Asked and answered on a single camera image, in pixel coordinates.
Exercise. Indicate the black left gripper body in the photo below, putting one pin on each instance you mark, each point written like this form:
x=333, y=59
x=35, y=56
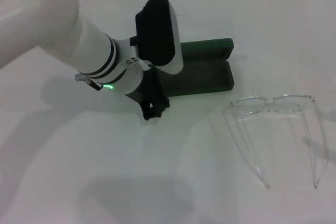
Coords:
x=147, y=90

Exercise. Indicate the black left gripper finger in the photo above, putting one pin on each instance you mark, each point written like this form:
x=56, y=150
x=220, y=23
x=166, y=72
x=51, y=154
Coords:
x=150, y=111
x=163, y=108

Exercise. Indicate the green glasses case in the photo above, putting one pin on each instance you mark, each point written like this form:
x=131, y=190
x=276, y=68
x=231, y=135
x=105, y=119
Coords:
x=204, y=77

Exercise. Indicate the clear plastic glasses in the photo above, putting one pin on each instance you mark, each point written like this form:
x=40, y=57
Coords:
x=249, y=106

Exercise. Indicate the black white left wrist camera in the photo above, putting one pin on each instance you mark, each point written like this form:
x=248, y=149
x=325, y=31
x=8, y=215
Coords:
x=155, y=30

